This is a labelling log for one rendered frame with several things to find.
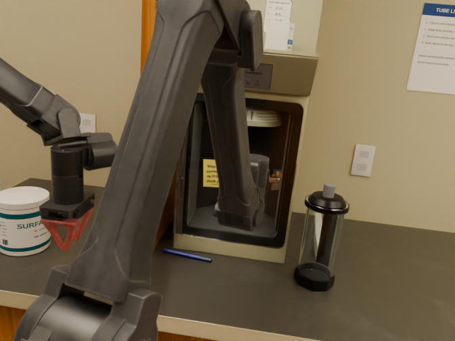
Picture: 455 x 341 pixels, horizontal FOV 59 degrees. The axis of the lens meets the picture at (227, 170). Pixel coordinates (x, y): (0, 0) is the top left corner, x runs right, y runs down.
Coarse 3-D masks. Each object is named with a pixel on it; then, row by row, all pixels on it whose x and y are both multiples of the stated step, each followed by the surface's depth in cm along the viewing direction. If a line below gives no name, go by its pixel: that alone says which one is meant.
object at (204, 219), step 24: (192, 120) 103; (264, 120) 100; (288, 120) 100; (192, 144) 105; (264, 144) 102; (288, 144) 101; (192, 168) 106; (288, 168) 103; (192, 192) 108; (216, 192) 107; (288, 192) 105; (192, 216) 110; (264, 216) 108; (240, 240) 110; (264, 240) 110
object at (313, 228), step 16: (320, 208) 94; (336, 208) 94; (304, 224) 101; (320, 224) 96; (336, 224) 96; (304, 240) 100; (320, 240) 97; (336, 240) 98; (304, 256) 100; (320, 256) 98; (336, 256) 100; (304, 272) 101; (320, 272) 99
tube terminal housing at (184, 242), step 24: (264, 0) 94; (312, 0) 92; (312, 24) 94; (264, 48) 97; (312, 48) 95; (264, 96) 100; (288, 96) 99; (288, 216) 108; (192, 240) 114; (216, 240) 113
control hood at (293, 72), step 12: (264, 60) 88; (276, 60) 87; (288, 60) 87; (300, 60) 86; (312, 60) 86; (276, 72) 91; (288, 72) 90; (300, 72) 90; (312, 72) 89; (276, 84) 94; (288, 84) 93; (300, 84) 93; (312, 84) 93
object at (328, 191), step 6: (324, 186) 97; (330, 186) 96; (318, 192) 100; (324, 192) 97; (330, 192) 96; (312, 198) 97; (318, 198) 96; (324, 198) 96; (330, 198) 96; (336, 198) 97; (342, 198) 97; (318, 204) 95; (324, 204) 94; (330, 204) 94; (336, 204) 94; (342, 204) 95
